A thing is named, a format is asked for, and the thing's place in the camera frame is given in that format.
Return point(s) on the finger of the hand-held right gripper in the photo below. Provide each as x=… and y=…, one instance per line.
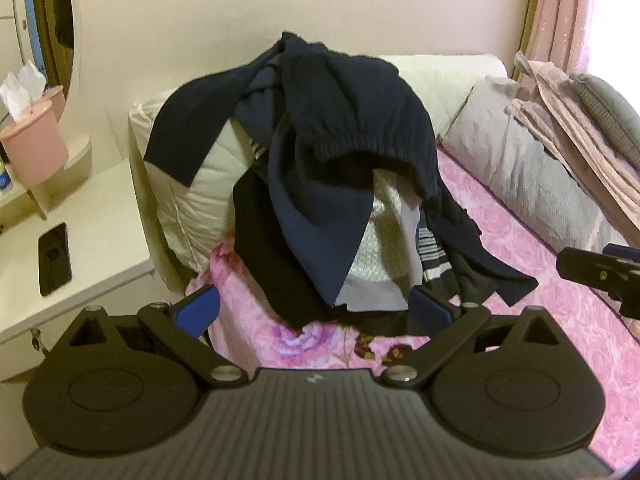
x=590, y=267
x=622, y=251

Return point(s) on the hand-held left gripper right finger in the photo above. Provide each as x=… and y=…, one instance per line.
x=429, y=310

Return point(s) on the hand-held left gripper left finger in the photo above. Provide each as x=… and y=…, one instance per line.
x=197, y=310

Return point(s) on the navy pants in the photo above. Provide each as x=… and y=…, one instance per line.
x=340, y=90

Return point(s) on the black white-striped garment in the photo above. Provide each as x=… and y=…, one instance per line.
x=432, y=252

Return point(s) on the pink floral blanket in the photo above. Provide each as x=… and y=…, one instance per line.
x=525, y=280

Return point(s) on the grey white patterned garment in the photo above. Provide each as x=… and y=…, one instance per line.
x=385, y=240

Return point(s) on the grey pillow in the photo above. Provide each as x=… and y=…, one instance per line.
x=515, y=160

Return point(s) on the white nightstand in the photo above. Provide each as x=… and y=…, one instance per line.
x=100, y=210

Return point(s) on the navy blue garment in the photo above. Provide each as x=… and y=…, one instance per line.
x=315, y=220

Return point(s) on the grey cushion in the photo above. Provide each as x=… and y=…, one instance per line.
x=610, y=105

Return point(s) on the black smartphone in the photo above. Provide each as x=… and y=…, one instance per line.
x=55, y=260

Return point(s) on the pink striped folded blanket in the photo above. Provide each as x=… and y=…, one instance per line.
x=565, y=110

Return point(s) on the nightstand key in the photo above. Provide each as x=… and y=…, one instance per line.
x=35, y=340

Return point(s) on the white vanity shelf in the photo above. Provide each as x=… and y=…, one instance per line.
x=75, y=155

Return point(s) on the pink tissue box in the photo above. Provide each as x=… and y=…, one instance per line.
x=35, y=145

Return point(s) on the blue bottle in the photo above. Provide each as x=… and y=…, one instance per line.
x=5, y=177

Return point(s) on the pink curtain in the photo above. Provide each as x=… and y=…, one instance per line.
x=560, y=10

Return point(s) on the white tissue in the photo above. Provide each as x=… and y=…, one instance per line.
x=20, y=90

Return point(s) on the round vanity mirror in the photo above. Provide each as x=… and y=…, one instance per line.
x=55, y=10

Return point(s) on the golden window frame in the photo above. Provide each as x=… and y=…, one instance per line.
x=530, y=5

